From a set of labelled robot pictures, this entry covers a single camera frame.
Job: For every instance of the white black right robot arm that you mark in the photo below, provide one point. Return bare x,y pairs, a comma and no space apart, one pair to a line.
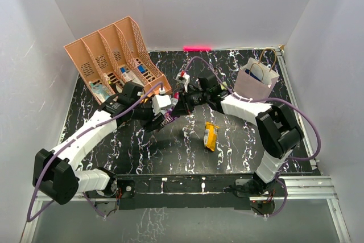
277,126

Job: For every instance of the red snack packet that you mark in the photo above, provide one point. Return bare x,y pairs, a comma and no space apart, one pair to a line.
176,95

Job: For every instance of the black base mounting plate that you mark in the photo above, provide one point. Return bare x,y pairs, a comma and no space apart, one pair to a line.
184,191

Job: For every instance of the light blue Himalaya snack packet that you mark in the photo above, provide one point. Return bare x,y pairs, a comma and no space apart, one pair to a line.
174,101

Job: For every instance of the pink red marker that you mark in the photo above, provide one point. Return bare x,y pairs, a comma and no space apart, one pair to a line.
197,48

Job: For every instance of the peach plastic desk organizer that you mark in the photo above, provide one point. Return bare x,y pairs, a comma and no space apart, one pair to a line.
99,55

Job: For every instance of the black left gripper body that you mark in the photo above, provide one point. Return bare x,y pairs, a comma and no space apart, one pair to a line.
143,112

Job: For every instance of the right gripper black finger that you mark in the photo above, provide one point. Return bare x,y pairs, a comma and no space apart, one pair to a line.
188,103
180,109

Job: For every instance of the purple brown M&M's packet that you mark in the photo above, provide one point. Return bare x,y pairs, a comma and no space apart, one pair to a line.
168,111

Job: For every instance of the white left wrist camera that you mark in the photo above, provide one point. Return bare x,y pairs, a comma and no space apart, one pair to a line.
161,101

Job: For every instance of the green snack packet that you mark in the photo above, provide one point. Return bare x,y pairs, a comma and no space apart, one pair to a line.
224,86

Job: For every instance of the blue Burts chips bag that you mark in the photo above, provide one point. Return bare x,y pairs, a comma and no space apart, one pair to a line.
257,74

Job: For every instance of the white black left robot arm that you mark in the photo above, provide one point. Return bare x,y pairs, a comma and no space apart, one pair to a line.
56,172

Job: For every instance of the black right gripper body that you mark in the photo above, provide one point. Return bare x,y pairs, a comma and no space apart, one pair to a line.
199,97

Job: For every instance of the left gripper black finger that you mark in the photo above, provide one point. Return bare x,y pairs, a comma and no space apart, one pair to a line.
164,120
152,126

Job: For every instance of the yellow snack bar packet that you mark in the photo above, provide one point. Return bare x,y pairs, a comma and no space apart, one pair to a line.
210,136

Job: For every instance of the blue correction tape blister pack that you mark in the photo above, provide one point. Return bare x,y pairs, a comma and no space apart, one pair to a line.
100,91

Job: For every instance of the aluminium frame rail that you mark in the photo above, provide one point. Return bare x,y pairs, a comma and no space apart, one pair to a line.
299,187

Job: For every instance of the blue eraser block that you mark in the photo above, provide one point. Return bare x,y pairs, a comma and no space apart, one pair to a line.
141,69

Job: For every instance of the white printed paper packet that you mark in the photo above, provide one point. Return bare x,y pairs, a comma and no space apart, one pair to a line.
129,75

